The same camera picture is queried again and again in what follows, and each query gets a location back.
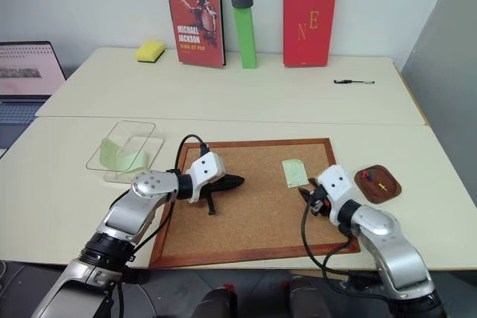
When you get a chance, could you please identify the brown square tray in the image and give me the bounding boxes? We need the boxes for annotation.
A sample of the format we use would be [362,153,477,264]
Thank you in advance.
[353,164,404,206]

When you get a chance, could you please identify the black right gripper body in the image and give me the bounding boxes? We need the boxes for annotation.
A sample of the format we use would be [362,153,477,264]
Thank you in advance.
[311,185,333,219]

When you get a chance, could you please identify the wood-framed cork board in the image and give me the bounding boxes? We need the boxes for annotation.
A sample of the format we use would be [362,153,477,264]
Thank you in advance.
[148,137,361,270]

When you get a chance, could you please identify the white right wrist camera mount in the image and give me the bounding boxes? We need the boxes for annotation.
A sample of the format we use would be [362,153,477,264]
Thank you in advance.
[316,164,363,223]

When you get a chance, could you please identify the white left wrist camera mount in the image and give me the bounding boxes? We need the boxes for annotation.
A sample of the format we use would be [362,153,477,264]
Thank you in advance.
[185,152,227,205]

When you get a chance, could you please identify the red Michael Jackson book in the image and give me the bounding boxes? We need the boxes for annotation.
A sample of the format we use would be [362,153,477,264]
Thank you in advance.
[163,0,227,70]

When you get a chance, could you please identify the red book with gold letters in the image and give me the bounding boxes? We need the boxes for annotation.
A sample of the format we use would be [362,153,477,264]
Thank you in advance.
[282,0,340,69]

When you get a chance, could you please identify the grey partition panel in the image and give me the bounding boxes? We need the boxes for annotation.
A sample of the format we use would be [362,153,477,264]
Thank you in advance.
[399,0,477,209]

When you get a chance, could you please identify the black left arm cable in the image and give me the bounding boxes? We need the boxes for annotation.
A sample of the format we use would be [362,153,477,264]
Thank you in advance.
[111,133,210,270]

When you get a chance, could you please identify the green sticky note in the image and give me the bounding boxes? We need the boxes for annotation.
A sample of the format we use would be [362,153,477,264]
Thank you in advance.
[281,158,311,189]
[113,151,151,177]
[99,138,121,167]

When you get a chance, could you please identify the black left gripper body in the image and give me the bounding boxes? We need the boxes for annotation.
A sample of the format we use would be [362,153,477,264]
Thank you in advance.
[200,174,233,200]

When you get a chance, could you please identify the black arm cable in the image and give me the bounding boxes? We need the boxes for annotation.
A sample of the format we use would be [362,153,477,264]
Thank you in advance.
[111,133,210,270]
[300,201,359,287]

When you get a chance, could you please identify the yellow sponge with dark base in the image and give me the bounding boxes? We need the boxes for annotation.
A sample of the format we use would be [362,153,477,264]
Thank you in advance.
[134,39,166,64]

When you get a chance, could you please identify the clear plastic box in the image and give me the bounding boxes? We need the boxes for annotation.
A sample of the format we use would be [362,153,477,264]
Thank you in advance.
[86,120,167,184]

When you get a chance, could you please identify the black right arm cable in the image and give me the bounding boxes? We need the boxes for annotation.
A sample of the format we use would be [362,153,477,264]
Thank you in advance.
[300,201,359,287]

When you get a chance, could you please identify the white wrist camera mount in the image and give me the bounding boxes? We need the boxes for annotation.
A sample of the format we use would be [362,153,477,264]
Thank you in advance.
[316,164,363,223]
[185,152,227,205]

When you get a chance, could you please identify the open grey laptop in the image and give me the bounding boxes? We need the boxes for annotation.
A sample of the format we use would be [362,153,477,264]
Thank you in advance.
[0,40,69,150]

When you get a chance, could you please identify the black pen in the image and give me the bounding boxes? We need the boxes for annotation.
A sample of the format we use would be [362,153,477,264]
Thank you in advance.
[333,78,376,86]

